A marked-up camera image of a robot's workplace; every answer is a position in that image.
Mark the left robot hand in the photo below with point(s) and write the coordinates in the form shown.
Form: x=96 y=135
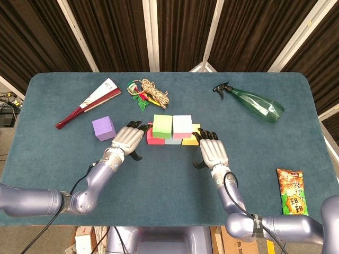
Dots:
x=127 y=139

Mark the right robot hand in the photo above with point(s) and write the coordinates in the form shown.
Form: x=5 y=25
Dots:
x=213 y=152

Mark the purple foam cube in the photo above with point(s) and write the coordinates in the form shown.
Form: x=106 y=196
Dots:
x=103 y=128

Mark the yellow foam cube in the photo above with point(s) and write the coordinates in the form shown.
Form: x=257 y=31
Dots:
x=189 y=141

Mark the red foam cube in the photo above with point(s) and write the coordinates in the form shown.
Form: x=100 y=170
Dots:
x=153 y=140

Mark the green foam cube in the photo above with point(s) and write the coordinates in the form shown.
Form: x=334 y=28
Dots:
x=162 y=125

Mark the pink foam cube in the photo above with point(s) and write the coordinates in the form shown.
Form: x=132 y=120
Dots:
x=182 y=125

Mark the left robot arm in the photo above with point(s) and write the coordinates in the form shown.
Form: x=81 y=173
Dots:
x=66 y=193

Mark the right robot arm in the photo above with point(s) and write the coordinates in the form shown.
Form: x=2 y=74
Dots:
x=265 y=222

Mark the colourful feather toy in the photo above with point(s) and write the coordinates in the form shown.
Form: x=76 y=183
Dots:
x=142 y=101

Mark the light blue foam cube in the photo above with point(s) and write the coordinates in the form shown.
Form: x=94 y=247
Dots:
x=172 y=141

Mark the folded red paper fan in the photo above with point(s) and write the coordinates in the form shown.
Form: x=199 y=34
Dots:
x=95 y=100

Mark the blue felt table cloth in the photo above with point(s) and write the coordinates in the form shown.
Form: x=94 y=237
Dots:
x=169 y=185

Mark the green plastic spray bottle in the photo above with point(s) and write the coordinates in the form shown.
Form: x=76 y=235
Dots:
x=257 y=104

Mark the snack packet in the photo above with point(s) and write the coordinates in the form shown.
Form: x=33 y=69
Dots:
x=292 y=195

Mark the brown cardboard box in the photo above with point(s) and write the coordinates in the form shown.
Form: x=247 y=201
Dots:
x=238 y=244

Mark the grey-blue robot torso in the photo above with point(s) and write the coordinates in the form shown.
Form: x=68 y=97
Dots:
x=164 y=240

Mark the dark brown curtain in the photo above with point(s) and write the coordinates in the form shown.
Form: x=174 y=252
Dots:
x=119 y=31

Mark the white cardboard box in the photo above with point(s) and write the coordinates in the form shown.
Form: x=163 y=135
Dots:
x=83 y=242

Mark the black electronics box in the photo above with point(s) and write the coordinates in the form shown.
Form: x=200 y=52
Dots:
x=5 y=120

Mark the white partition frame post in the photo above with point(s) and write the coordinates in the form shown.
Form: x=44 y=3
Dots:
x=307 y=23
x=10 y=87
x=151 y=34
x=329 y=111
x=76 y=31
x=213 y=26

